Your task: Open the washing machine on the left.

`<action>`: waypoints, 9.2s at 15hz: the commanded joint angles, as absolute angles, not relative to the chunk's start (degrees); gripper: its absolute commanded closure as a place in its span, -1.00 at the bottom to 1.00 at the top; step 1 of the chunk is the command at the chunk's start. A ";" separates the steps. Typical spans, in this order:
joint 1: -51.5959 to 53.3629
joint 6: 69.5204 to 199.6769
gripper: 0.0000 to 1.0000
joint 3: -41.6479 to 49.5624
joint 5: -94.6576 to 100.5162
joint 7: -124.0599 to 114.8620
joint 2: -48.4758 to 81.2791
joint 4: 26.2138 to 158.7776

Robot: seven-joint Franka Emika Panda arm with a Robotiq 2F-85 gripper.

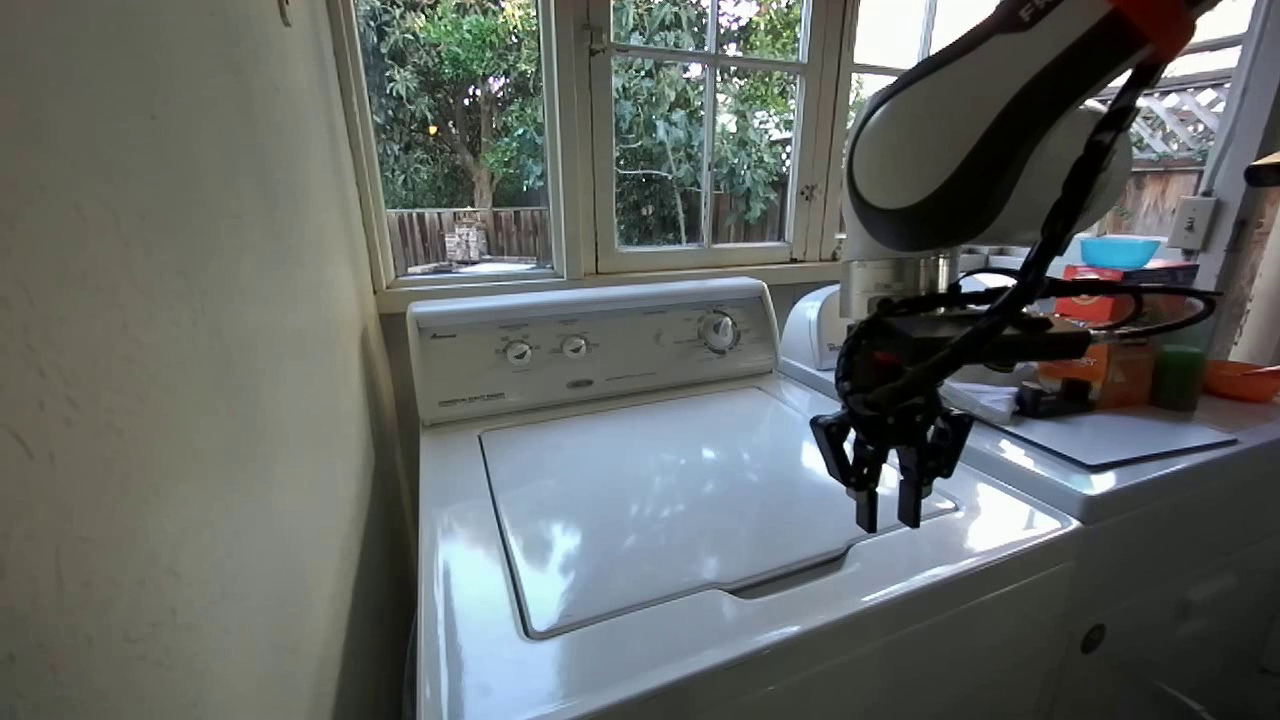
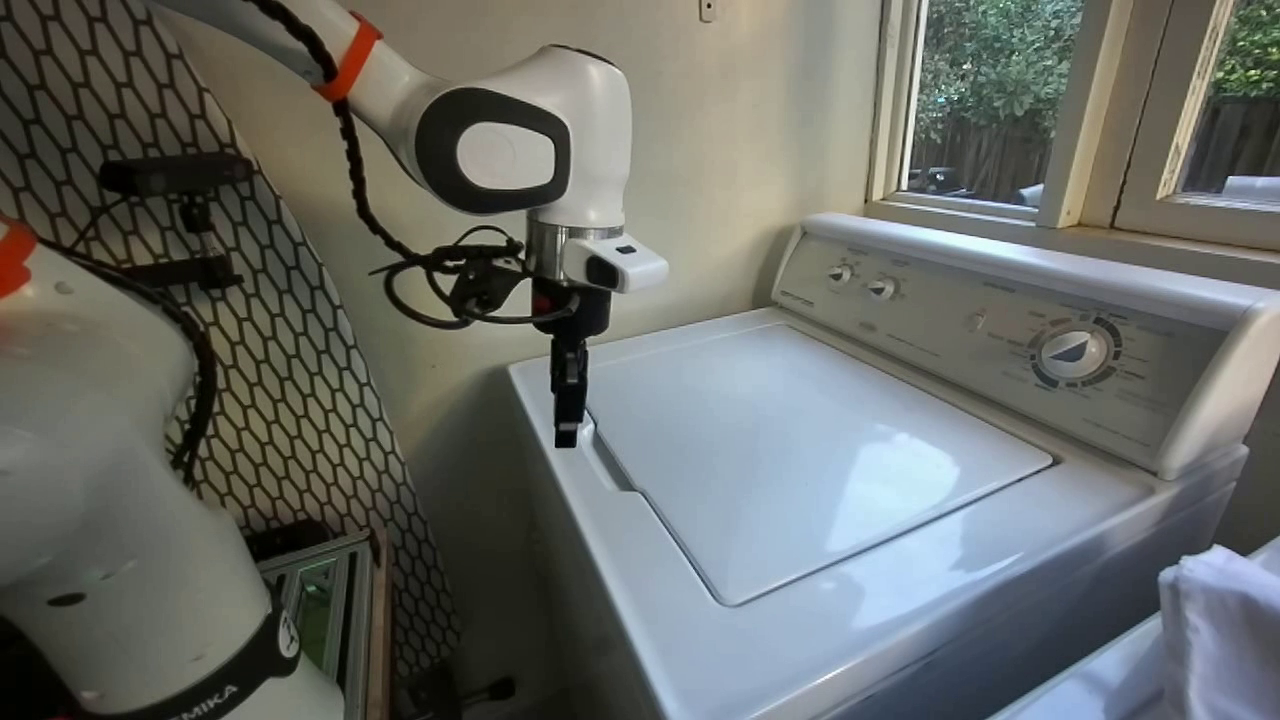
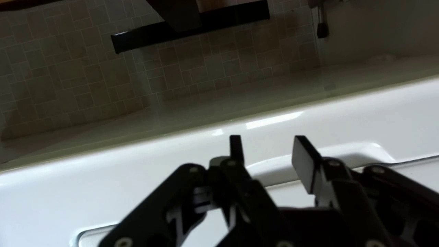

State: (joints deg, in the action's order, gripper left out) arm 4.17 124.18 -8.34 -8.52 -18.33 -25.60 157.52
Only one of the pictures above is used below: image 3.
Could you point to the white top-load washing machine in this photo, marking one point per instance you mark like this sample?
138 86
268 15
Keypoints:
90 182

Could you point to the white washing machine lid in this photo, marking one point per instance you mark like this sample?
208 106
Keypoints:
282 196

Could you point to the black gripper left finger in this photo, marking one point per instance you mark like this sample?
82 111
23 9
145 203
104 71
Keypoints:
182 200

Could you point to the black metal stand base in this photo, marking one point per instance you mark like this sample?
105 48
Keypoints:
182 27

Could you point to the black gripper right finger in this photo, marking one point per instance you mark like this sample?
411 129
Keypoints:
356 206

